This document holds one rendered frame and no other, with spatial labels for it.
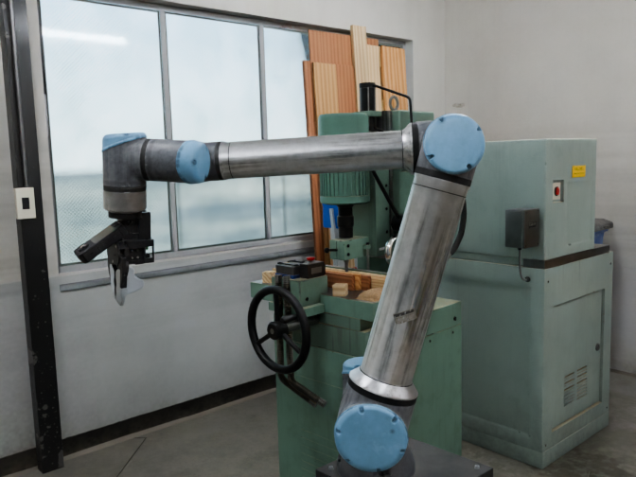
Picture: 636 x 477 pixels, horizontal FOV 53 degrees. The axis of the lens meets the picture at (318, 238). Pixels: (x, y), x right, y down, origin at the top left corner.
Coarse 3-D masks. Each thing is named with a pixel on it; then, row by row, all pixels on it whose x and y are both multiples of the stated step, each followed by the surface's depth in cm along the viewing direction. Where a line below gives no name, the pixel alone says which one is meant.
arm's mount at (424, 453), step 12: (420, 444) 168; (420, 456) 160; (432, 456) 160; (444, 456) 160; (456, 456) 160; (324, 468) 155; (336, 468) 155; (420, 468) 154; (432, 468) 154; (444, 468) 153; (456, 468) 153; (468, 468) 153; (480, 468) 153; (492, 468) 153
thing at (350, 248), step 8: (336, 240) 223; (344, 240) 221; (352, 240) 224; (360, 240) 227; (368, 240) 230; (336, 248) 223; (344, 248) 221; (352, 248) 224; (360, 248) 227; (336, 256) 224; (344, 256) 222; (352, 256) 224; (360, 256) 228
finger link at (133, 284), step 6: (132, 270) 140; (132, 276) 140; (132, 282) 141; (138, 282) 141; (120, 288) 138; (126, 288) 139; (132, 288) 141; (138, 288) 142; (120, 294) 139; (126, 294) 140; (120, 300) 140
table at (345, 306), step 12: (252, 288) 240; (324, 300) 214; (336, 300) 210; (348, 300) 206; (360, 300) 204; (312, 312) 210; (336, 312) 211; (348, 312) 207; (360, 312) 203; (372, 312) 200
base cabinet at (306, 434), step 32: (320, 352) 218; (448, 352) 239; (320, 384) 220; (416, 384) 226; (448, 384) 241; (288, 416) 234; (320, 416) 221; (416, 416) 227; (448, 416) 242; (288, 448) 235; (320, 448) 223; (448, 448) 244
